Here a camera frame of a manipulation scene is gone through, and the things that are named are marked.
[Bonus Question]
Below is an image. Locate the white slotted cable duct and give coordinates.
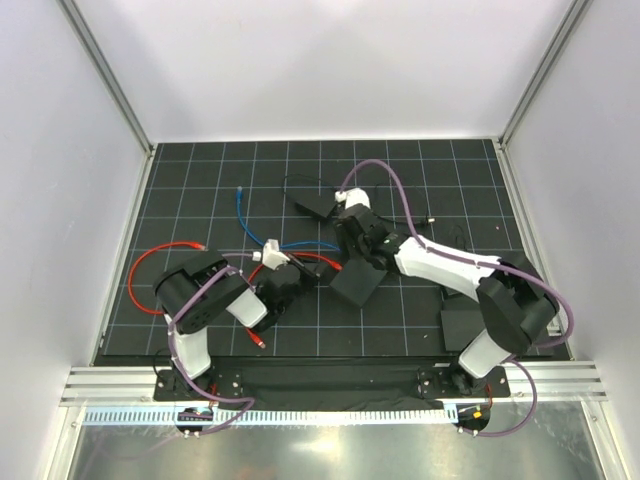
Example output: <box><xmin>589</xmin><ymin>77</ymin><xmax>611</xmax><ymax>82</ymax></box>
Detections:
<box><xmin>82</xmin><ymin>405</ymin><xmax>458</xmax><ymax>428</ymax></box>

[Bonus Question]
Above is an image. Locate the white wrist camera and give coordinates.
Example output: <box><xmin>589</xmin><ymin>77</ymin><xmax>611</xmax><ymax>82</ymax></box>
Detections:
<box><xmin>334</xmin><ymin>188</ymin><xmax>371</xmax><ymax>209</ymax></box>
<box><xmin>252</xmin><ymin>239</ymin><xmax>290</xmax><ymax>270</ymax></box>

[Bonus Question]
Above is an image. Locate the black flat block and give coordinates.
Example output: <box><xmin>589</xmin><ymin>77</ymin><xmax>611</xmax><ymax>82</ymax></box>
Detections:
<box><xmin>441</xmin><ymin>310</ymin><xmax>485</xmax><ymax>353</ymax></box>

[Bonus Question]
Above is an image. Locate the black power adapter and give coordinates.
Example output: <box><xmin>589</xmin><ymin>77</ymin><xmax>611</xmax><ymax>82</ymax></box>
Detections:
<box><xmin>293</xmin><ymin>193</ymin><xmax>336</xmax><ymax>221</ymax></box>

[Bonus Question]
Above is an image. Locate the right aluminium frame post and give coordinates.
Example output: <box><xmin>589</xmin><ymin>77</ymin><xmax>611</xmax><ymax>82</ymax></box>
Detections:
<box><xmin>498</xmin><ymin>0</ymin><xmax>592</xmax><ymax>150</ymax></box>

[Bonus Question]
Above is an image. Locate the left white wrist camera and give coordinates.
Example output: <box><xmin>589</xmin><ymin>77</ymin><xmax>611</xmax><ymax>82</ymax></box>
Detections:
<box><xmin>252</xmin><ymin>239</ymin><xmax>290</xmax><ymax>270</ymax></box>

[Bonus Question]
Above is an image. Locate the left aluminium frame post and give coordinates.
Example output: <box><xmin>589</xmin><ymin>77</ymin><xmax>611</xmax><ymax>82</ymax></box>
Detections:
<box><xmin>56</xmin><ymin>0</ymin><xmax>154</xmax><ymax>157</ymax></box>

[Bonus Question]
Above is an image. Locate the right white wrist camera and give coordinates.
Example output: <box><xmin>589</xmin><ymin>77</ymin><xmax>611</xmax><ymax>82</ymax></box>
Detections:
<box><xmin>334</xmin><ymin>188</ymin><xmax>371</xmax><ymax>209</ymax></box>

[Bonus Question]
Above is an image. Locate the red ethernet cable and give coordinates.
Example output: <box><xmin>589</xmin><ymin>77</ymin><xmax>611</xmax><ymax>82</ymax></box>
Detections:
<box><xmin>128</xmin><ymin>241</ymin><xmax>209</xmax><ymax>316</ymax></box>
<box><xmin>246</xmin><ymin>253</ymin><xmax>336</xmax><ymax>349</ymax></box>

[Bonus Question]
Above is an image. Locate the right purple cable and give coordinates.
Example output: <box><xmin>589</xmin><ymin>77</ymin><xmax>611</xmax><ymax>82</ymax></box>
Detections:
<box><xmin>337</xmin><ymin>159</ymin><xmax>574</xmax><ymax>439</ymax></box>

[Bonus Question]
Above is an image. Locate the black grid mat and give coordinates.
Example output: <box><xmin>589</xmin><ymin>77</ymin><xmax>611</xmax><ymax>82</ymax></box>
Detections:
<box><xmin>95</xmin><ymin>139</ymin><xmax>523</xmax><ymax>365</ymax></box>

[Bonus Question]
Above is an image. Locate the aluminium frame post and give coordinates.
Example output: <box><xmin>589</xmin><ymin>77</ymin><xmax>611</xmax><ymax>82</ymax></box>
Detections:
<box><xmin>498</xmin><ymin>0</ymin><xmax>592</xmax><ymax>150</ymax></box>
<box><xmin>56</xmin><ymin>0</ymin><xmax>154</xmax><ymax>157</ymax></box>

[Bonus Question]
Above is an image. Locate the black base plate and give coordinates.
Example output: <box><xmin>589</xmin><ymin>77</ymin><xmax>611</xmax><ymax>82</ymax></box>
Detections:
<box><xmin>154</xmin><ymin>357</ymin><xmax>511</xmax><ymax>410</ymax></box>

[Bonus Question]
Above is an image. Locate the black network switch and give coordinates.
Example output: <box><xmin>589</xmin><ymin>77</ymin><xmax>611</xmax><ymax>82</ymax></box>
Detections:
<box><xmin>329</xmin><ymin>258</ymin><xmax>387</xmax><ymax>308</ymax></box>

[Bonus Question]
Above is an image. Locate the aluminium front rail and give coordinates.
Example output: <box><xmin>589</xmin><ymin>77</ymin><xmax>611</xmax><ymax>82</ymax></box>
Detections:
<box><xmin>60</xmin><ymin>361</ymin><xmax>607</xmax><ymax>407</ymax></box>

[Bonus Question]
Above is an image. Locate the blue ethernet cable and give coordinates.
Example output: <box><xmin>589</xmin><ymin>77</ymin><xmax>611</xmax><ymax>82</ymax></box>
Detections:
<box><xmin>234</xmin><ymin>185</ymin><xmax>341</xmax><ymax>251</ymax></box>

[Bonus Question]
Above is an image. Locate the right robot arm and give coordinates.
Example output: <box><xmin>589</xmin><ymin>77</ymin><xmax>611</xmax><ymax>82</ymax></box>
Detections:
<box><xmin>334</xmin><ymin>203</ymin><xmax>559</xmax><ymax>396</ymax></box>

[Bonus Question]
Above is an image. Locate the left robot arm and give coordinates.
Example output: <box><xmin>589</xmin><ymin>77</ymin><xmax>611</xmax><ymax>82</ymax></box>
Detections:
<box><xmin>154</xmin><ymin>250</ymin><xmax>342</xmax><ymax>400</ymax></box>

